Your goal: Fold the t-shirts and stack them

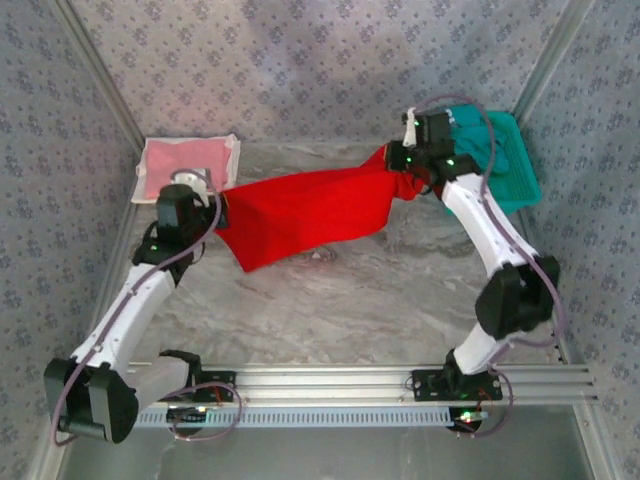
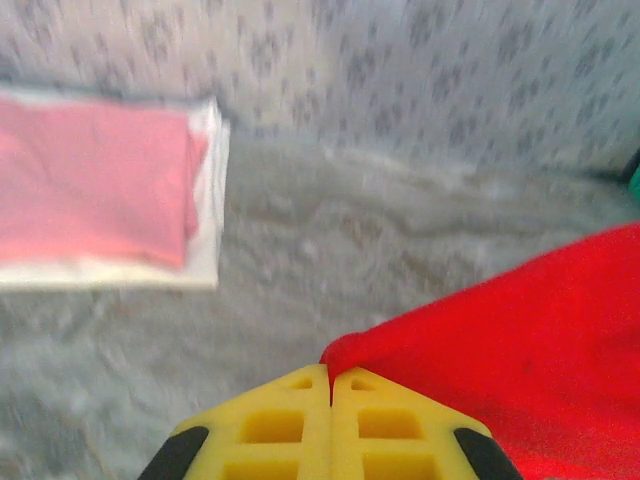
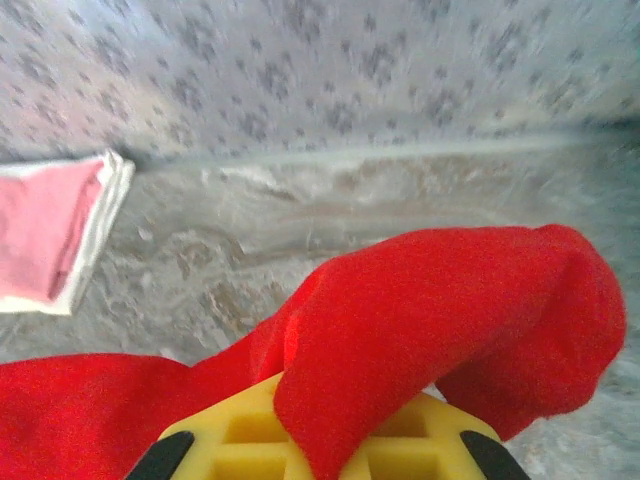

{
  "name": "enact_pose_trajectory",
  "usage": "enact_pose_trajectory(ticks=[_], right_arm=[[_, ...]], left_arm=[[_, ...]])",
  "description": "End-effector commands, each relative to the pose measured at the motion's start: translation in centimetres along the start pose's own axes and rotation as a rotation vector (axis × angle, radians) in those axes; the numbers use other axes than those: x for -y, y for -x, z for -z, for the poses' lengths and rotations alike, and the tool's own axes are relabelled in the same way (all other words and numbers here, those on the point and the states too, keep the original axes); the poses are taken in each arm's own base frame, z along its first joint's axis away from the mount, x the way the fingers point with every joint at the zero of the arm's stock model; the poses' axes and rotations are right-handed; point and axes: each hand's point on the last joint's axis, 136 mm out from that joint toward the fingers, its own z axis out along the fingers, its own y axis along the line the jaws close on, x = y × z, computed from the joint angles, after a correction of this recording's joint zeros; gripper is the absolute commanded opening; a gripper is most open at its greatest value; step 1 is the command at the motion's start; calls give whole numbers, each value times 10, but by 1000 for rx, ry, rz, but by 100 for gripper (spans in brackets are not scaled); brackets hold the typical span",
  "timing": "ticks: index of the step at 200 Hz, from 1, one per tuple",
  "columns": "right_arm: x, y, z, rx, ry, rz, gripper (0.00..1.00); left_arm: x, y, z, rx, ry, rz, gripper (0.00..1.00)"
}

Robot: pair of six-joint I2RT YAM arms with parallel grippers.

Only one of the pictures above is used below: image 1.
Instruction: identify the red t-shirt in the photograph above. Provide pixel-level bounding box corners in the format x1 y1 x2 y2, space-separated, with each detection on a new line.
213 141 434 274

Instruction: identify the teal t-shirt with white print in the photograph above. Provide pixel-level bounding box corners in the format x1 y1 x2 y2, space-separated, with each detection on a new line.
442 103 482 129

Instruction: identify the light teal crumpled t-shirt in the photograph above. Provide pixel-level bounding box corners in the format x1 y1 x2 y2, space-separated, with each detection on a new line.
449 104 511 174

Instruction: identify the folded pink t-shirt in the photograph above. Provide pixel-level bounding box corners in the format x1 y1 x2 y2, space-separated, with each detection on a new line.
143 137 236 201

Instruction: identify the folded pink cloth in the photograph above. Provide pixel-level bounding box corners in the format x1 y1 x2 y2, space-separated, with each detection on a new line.
130 132 242 205

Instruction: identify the teal plastic basket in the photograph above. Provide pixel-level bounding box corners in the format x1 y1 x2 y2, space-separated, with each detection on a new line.
429 107 544 217

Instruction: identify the black controller board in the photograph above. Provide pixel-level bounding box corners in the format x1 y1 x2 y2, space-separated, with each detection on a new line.
449 407 489 435
167 406 209 425

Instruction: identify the grey metal sheet panel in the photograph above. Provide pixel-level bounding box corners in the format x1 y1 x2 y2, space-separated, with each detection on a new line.
59 404 596 480

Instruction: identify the aluminium side rail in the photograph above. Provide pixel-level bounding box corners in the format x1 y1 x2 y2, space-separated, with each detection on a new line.
512 207 609 480
27 144 149 480

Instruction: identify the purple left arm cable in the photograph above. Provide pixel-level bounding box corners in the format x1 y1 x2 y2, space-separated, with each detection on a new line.
52 169 245 448

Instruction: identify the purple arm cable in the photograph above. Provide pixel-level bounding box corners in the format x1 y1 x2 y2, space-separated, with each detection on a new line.
52 169 245 448
412 93 569 440

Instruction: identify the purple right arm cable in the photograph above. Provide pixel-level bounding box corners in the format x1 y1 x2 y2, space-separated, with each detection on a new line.
412 93 569 440

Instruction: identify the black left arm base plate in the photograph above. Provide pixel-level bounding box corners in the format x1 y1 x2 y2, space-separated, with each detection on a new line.
189 368 237 402

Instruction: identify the aluminium frame post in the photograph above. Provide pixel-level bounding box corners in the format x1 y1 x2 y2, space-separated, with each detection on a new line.
49 0 147 151
510 0 599 125

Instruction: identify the aluminium mounting rail beam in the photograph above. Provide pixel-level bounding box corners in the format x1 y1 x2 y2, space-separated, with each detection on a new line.
122 364 600 405

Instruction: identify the grey slotted cable duct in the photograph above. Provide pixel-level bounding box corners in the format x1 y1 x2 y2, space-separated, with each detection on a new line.
134 407 451 429

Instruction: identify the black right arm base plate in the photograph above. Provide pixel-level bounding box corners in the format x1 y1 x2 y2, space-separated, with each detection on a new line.
412 368 504 402

